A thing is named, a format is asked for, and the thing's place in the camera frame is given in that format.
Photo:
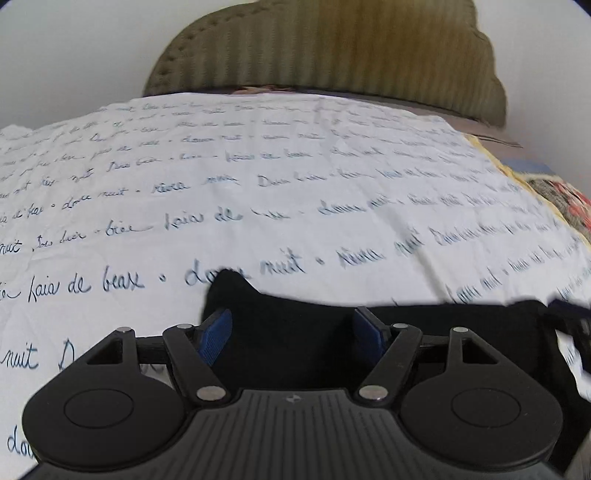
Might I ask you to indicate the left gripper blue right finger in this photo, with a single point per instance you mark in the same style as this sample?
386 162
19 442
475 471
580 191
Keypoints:
390 350

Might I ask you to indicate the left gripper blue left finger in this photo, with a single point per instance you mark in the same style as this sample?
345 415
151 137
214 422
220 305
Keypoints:
192 351

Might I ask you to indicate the black pants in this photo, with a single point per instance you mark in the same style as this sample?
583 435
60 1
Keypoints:
263 342

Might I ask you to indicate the white script-print bedsheet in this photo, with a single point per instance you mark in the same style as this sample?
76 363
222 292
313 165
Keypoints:
124 216

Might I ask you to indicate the floral patterned blanket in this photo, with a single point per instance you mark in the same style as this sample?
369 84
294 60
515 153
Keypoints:
568 203

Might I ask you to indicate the olive upholstered headboard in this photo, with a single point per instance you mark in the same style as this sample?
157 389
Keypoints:
427 52

